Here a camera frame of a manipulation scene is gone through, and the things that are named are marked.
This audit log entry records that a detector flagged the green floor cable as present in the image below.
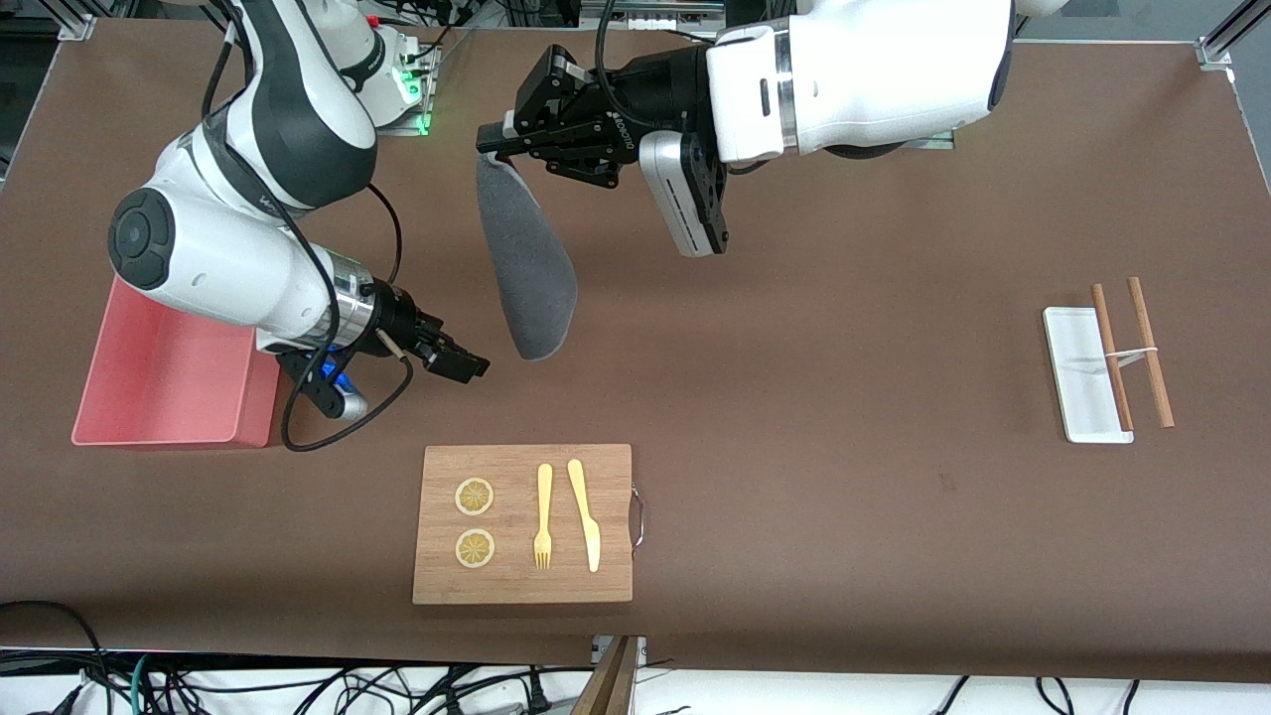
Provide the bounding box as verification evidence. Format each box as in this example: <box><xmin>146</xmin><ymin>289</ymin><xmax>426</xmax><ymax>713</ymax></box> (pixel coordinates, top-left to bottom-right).
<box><xmin>131</xmin><ymin>652</ymin><xmax>162</xmax><ymax>715</ymax></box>

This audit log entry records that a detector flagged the yellow knife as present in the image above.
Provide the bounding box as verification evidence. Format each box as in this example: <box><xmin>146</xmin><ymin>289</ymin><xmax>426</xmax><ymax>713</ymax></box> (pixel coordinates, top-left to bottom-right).
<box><xmin>567</xmin><ymin>458</ymin><xmax>602</xmax><ymax>574</ymax></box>

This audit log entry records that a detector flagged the pink plastic bin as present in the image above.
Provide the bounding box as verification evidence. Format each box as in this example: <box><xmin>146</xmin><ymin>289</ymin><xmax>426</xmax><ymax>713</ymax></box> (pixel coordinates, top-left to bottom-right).
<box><xmin>71</xmin><ymin>276</ymin><xmax>284</xmax><ymax>450</ymax></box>

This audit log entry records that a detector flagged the wooden post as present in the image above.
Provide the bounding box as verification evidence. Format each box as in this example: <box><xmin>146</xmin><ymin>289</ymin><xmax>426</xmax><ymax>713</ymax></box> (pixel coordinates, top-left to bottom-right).
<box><xmin>571</xmin><ymin>636</ymin><xmax>638</xmax><ymax>715</ymax></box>

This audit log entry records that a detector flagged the wooden cutting board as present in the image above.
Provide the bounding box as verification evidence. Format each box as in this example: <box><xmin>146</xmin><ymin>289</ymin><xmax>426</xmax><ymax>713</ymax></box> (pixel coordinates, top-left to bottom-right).
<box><xmin>412</xmin><ymin>444</ymin><xmax>648</xmax><ymax>605</ymax></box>

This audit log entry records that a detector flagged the yellow fork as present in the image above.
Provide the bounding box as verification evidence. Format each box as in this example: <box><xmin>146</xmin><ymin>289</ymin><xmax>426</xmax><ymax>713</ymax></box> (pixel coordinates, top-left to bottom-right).
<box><xmin>533</xmin><ymin>463</ymin><xmax>554</xmax><ymax>571</ymax></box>

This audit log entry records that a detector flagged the thick black floor cable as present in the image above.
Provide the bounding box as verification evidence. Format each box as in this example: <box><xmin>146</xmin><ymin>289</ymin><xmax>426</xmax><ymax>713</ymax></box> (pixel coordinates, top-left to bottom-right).
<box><xmin>0</xmin><ymin>600</ymin><xmax>110</xmax><ymax>696</ymax></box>

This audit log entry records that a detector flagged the grey cloth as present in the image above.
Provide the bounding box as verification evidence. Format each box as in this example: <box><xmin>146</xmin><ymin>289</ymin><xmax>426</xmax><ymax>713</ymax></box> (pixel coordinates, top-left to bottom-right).
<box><xmin>475</xmin><ymin>149</ymin><xmax>580</xmax><ymax>362</ymax></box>

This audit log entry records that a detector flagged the grey power strip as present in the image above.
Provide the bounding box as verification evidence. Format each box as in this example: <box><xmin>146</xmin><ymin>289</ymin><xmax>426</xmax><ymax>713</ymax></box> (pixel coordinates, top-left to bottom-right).
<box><xmin>611</xmin><ymin>0</ymin><xmax>728</xmax><ymax>31</ymax></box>

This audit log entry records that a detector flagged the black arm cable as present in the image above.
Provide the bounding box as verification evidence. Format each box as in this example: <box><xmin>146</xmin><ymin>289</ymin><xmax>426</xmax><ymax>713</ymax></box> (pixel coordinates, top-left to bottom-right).
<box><xmin>204</xmin><ymin>0</ymin><xmax>414</xmax><ymax>453</ymax></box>
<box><xmin>595</xmin><ymin>0</ymin><xmax>658</xmax><ymax>130</ymax></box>

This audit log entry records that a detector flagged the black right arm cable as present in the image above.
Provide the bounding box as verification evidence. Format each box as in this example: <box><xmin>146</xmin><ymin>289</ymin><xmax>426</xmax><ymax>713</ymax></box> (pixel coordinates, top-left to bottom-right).
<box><xmin>204</xmin><ymin>0</ymin><xmax>414</xmax><ymax>453</ymax></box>

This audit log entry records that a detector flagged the white rectangular tray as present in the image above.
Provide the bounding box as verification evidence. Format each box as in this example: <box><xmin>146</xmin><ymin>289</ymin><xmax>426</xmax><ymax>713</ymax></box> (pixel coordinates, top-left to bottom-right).
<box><xmin>1043</xmin><ymin>306</ymin><xmax>1135</xmax><ymax>445</ymax></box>

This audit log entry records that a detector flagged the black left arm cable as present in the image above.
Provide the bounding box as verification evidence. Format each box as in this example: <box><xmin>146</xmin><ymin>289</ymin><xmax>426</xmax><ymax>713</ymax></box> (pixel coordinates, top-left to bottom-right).
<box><xmin>595</xmin><ymin>0</ymin><xmax>658</xmax><ymax>130</ymax></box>

